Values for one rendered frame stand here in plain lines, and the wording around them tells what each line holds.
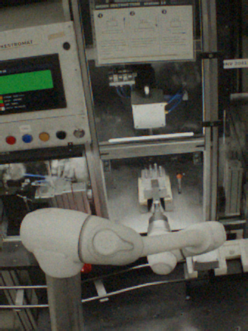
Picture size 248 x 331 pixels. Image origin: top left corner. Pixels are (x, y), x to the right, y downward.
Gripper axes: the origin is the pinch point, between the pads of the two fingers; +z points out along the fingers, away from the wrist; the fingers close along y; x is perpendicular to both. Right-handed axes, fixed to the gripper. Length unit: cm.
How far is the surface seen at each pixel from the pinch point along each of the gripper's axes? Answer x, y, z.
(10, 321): 87, -101, 7
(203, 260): -15.6, -7.2, -33.0
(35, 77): 35, 66, -16
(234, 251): -28.9, -11.9, -26.4
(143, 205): 5.2, -4.9, -3.1
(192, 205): -14.9, -9.4, -0.6
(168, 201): -5.0, -3.7, -3.1
